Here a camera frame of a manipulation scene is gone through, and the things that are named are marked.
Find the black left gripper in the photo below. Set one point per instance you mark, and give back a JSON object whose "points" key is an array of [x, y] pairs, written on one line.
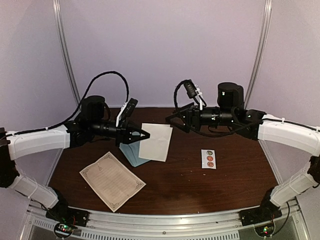
{"points": [[122, 134]]}

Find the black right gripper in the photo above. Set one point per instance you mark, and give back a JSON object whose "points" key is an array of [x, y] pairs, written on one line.
{"points": [[193, 115]]}

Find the beige ornate letter paper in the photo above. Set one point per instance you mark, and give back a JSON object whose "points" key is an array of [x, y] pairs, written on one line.
{"points": [[156, 147]]}

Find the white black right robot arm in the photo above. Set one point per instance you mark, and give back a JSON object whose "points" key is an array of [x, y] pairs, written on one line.
{"points": [[230, 117]]}

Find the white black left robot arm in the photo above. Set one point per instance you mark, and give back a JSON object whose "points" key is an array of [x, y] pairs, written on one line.
{"points": [[88, 124]]}

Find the light blue envelope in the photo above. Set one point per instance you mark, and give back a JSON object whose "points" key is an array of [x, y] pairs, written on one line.
{"points": [[131, 152]]}

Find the sticker sheet with three seals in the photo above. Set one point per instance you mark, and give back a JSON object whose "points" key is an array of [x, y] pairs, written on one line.
{"points": [[208, 159]]}

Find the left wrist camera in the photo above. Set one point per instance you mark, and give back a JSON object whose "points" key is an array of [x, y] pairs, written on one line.
{"points": [[126, 111]]}

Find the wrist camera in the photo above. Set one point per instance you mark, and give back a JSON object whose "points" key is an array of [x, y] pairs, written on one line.
{"points": [[193, 93], [126, 111]]}

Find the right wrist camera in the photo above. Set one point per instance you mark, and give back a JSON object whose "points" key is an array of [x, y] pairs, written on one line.
{"points": [[193, 93]]}

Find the front aluminium rail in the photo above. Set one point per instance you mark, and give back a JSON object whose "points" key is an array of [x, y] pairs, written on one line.
{"points": [[223, 225]]}

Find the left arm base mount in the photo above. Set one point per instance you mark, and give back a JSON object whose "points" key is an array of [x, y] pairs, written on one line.
{"points": [[68, 224]]}

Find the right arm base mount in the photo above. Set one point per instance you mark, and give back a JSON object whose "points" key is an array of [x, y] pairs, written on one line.
{"points": [[262, 220]]}

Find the right aluminium frame post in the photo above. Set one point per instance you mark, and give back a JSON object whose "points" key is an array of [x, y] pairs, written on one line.
{"points": [[263, 36]]}

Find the aluminium frame post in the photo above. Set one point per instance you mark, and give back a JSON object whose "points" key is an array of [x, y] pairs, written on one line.
{"points": [[263, 36], [64, 50]]}

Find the left aluminium frame post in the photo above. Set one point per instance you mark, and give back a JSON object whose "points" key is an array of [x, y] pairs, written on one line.
{"points": [[64, 50]]}

